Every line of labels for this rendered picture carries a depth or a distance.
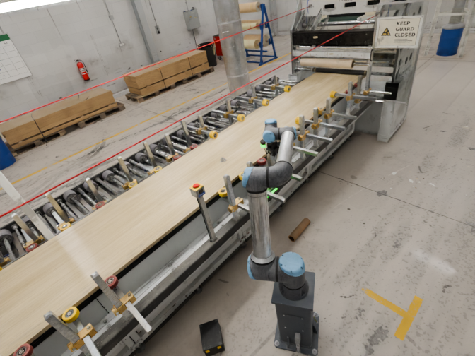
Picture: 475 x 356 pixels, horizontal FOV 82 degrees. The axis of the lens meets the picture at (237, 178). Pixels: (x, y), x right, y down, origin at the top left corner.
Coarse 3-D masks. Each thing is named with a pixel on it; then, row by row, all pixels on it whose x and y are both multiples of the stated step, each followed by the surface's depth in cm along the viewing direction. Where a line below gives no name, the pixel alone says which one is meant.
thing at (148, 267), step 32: (320, 128) 327; (352, 128) 404; (320, 160) 356; (288, 192) 317; (192, 224) 215; (160, 256) 200; (224, 256) 261; (128, 288) 187; (192, 288) 240; (96, 320) 176; (160, 320) 222; (128, 352) 206
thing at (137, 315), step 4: (116, 288) 170; (116, 292) 168; (120, 292) 167; (120, 296) 165; (128, 304) 160; (132, 304) 159; (128, 308) 158; (132, 308) 158; (132, 312) 156; (136, 312) 155; (136, 316) 153; (140, 316) 153; (140, 320) 151; (144, 320) 151; (144, 324) 149; (148, 324) 148; (144, 328) 147; (148, 328) 146; (152, 328) 146; (148, 332) 145; (152, 332) 147
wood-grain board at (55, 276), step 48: (288, 96) 357; (336, 96) 331; (240, 144) 276; (144, 192) 237; (48, 240) 208; (96, 240) 199; (144, 240) 190; (0, 288) 177; (48, 288) 171; (96, 288) 166; (0, 336) 150
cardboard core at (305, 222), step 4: (304, 220) 290; (308, 220) 290; (300, 224) 287; (304, 224) 286; (308, 224) 289; (296, 228) 283; (300, 228) 283; (304, 228) 285; (292, 232) 280; (296, 232) 279; (300, 232) 281; (288, 236) 280; (292, 236) 276; (296, 236) 277; (292, 240) 280
